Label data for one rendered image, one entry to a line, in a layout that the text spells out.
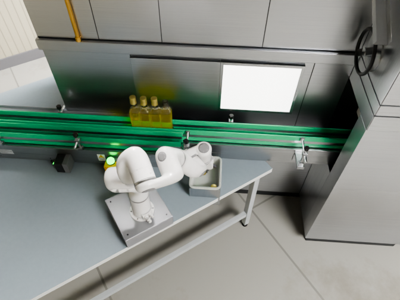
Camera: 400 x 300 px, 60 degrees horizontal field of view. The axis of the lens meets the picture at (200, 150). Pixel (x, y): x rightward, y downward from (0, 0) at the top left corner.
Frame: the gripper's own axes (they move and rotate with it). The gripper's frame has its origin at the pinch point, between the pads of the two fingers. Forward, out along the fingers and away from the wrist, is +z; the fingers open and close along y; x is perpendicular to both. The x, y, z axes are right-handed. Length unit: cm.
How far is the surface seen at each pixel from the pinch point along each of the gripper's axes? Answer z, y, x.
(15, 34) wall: 114, 215, -169
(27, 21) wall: 107, 201, -182
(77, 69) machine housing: -15, 74, -46
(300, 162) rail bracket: 6, -53, -11
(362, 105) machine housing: -30, -73, -29
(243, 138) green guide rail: 6.2, -20.6, -22.4
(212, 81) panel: -15.6, -0.7, -44.8
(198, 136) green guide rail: 6.5, 4.8, -21.5
